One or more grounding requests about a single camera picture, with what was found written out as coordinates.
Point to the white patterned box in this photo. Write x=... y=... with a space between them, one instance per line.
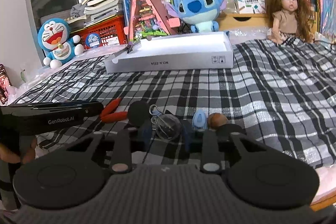
x=250 y=6

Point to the white shallow cardboard box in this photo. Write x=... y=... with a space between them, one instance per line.
x=210 y=50

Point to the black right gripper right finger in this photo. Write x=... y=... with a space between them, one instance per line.
x=206 y=144

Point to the light blue plastic clip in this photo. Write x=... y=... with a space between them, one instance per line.
x=199 y=121

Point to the person's left hand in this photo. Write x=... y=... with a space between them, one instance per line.
x=13 y=154

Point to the pink triangular diorama house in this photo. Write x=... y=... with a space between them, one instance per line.
x=146 y=19

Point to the stack of books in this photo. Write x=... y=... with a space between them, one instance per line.
x=90 y=12

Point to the wooden drawer box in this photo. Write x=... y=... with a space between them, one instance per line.
x=239 y=21

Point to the brown haired baby doll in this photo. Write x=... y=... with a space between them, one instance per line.
x=289 y=19

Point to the black white plaid cloth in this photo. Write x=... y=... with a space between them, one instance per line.
x=283 y=96

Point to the Doraemon plush toy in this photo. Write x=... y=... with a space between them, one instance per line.
x=54 y=38

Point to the brown walnut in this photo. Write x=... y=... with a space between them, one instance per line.
x=216 y=120

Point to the red plastic crate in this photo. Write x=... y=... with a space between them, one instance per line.
x=108 y=32

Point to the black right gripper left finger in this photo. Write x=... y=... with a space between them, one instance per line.
x=126 y=142

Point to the blue Stitch plush toy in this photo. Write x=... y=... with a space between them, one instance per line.
x=200 y=15

